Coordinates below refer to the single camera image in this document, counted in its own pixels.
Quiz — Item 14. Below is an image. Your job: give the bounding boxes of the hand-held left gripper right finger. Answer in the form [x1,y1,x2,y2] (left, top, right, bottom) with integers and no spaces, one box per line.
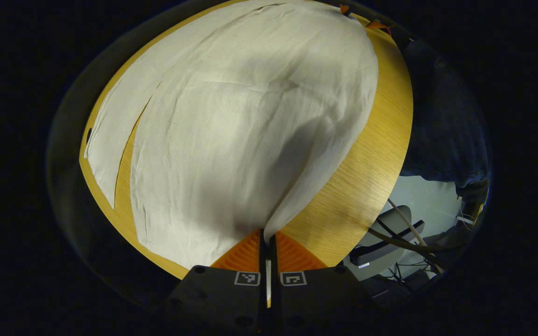
[269,231,384,336]

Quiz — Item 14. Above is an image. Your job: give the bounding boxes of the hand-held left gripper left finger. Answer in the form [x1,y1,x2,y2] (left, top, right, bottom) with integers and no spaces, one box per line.
[157,229,268,336]

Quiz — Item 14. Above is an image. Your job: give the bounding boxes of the white jeans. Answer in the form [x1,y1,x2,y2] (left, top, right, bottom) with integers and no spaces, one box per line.
[85,0,379,271]

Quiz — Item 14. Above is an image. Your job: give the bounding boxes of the grey chair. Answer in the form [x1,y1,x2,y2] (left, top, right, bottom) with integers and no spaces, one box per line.
[349,204,426,280]

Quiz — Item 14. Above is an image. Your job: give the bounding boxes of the person's dark blue clothing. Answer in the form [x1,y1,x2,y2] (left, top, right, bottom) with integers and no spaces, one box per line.
[399,37,491,206]

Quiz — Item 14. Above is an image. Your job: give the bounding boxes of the black cable tangle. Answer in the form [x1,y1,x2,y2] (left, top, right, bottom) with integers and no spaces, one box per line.
[380,260,438,286]

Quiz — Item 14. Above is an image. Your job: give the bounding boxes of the dark brown cable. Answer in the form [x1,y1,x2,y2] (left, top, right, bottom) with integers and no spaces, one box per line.
[367,227,467,255]

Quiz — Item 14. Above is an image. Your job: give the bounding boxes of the beige cable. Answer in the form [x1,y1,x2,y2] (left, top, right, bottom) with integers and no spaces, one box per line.
[387,198,443,272]

